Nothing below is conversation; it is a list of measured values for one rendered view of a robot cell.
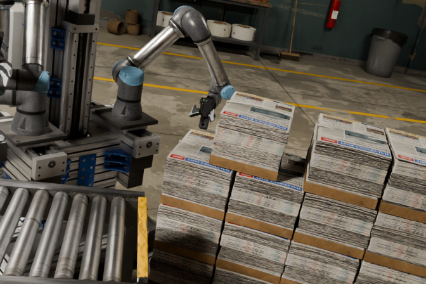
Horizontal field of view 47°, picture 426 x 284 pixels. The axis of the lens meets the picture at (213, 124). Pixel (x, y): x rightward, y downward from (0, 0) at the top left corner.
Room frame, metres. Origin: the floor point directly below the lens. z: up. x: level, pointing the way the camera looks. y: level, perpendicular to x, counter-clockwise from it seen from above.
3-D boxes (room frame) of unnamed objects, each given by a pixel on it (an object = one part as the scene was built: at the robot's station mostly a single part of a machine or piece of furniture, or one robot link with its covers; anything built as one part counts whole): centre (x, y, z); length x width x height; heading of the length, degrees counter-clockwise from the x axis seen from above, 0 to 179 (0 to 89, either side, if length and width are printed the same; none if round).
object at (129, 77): (2.27, 0.43, 0.98); 0.13 x 0.12 x 0.14; 25
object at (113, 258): (1.30, 0.23, 0.77); 0.47 x 0.05 x 0.05; 12
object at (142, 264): (1.31, 0.15, 0.81); 0.43 x 0.03 x 0.02; 12
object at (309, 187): (1.94, -0.57, 0.86); 0.38 x 0.29 x 0.04; 171
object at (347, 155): (1.94, -0.57, 0.95); 0.38 x 0.29 x 0.23; 171
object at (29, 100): (1.89, 0.76, 0.98); 0.13 x 0.12 x 0.14; 113
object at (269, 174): (1.91, -0.17, 0.86); 0.29 x 0.16 x 0.04; 81
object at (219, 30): (8.03, 0.40, 0.55); 1.80 x 0.70 x 1.09; 102
